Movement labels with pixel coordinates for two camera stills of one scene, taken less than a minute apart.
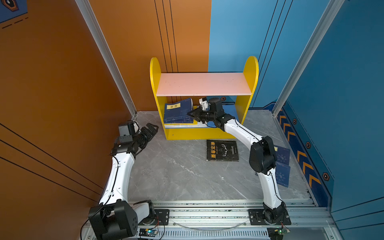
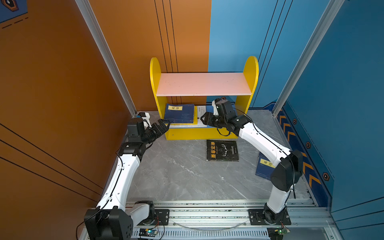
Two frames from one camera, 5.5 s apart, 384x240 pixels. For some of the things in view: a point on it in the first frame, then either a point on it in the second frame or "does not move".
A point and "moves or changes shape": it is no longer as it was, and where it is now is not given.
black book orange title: [221, 150] does not move
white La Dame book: [200, 124] does not move
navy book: [176, 112] moves or changes shape
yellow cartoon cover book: [194, 122] does not move
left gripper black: [149, 136] -> [157, 131]
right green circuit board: [277, 233] does not move
